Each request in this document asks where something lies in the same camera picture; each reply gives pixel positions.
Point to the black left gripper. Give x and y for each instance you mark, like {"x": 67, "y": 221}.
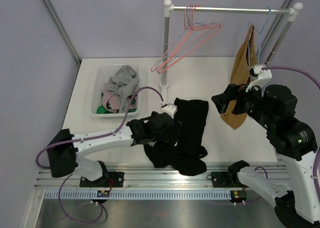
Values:
{"x": 170, "y": 136}

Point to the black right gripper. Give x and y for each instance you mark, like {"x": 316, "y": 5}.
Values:
{"x": 221, "y": 101}

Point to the black tank top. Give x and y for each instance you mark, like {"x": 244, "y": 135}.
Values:
{"x": 186, "y": 154}

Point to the brown tank top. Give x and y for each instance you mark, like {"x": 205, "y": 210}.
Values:
{"x": 245, "y": 57}

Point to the grey tank top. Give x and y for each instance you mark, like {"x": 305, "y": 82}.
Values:
{"x": 123, "y": 84}

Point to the pink tank top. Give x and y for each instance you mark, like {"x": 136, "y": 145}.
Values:
{"x": 112, "y": 100}

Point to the green tank top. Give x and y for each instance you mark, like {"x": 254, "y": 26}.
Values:
{"x": 101, "y": 109}

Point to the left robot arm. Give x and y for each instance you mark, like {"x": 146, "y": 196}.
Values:
{"x": 67, "y": 152}

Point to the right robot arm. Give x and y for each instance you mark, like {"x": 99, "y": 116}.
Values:
{"x": 295, "y": 143}

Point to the white plastic basket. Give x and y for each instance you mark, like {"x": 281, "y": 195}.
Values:
{"x": 104, "y": 104}

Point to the white metal clothes rack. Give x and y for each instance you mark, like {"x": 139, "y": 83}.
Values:
{"x": 173, "y": 56}

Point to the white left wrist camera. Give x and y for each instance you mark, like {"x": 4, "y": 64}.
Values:
{"x": 169, "y": 109}

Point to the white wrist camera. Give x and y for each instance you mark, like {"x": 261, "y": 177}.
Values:
{"x": 169, "y": 109}
{"x": 260, "y": 76}

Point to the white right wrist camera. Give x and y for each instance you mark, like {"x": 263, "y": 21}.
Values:
{"x": 260, "y": 76}

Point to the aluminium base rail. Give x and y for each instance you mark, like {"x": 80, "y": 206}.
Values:
{"x": 146, "y": 177}

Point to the white slotted cable duct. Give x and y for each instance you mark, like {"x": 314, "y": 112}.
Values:
{"x": 139, "y": 195}

